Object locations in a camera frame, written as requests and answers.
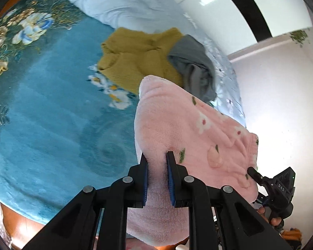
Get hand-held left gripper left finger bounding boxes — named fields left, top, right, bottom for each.
left=22, top=152, right=150, bottom=250

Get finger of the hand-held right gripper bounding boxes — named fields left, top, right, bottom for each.
left=247, top=167, right=264, bottom=186

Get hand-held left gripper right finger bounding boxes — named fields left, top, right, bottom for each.
left=166, top=151, right=293, bottom=250

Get pink floral fleece pants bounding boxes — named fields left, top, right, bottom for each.
left=126, top=75, right=259, bottom=248

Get person's right hand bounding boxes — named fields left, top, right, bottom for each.
left=257, top=205, right=285, bottom=228

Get orange cloth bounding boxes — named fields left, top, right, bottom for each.
left=281, top=228, right=303, bottom=243

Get teal floral blanket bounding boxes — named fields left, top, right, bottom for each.
left=0, top=0, right=144, bottom=226

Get grey garment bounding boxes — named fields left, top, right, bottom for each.
left=168, top=34, right=216, bottom=103

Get mustard yellow knit sweater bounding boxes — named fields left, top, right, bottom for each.
left=97, top=27, right=186, bottom=94

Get white wardrobe with black stripe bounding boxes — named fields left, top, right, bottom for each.
left=159, top=0, right=313, bottom=55

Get floral wall sticker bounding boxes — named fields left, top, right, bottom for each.
left=289, top=29, right=311, bottom=48

